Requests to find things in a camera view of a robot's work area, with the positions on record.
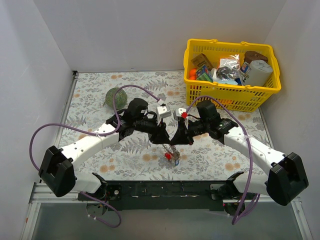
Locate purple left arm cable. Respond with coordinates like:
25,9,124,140
29,84,166,228

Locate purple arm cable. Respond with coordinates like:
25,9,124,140
181,95,261,225
29,84,166,228

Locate white cylindrical container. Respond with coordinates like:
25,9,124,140
242,59,273,87

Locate metal ring disc key organizer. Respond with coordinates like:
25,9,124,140
162,144,181,164

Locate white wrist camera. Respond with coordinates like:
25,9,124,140
173,107,189,128
156,103,172,126

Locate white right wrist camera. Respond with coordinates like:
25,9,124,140
173,107,189,128

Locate brown cardboard box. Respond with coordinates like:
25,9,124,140
191,53,214,71

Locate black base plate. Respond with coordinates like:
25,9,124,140
77,179,251,211

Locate green blue small box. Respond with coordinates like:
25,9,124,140
196,65,213,83

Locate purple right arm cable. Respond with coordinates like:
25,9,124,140
181,95,261,225

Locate yellow plastic basket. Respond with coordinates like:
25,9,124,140
183,38,282,112

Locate red key tag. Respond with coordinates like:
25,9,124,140
164,153,172,160

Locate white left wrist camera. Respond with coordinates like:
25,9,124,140
156,103,172,126

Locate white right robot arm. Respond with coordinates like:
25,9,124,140
170,100,309,206

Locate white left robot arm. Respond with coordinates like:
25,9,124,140
38,98,171,200

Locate orange balls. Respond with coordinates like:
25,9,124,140
188,68,197,80

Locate clear plastic bag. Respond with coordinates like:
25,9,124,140
216,54,240,80

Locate brown round object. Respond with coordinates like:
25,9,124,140
243,51,268,64

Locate green textured ball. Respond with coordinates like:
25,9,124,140
103,87,128,110

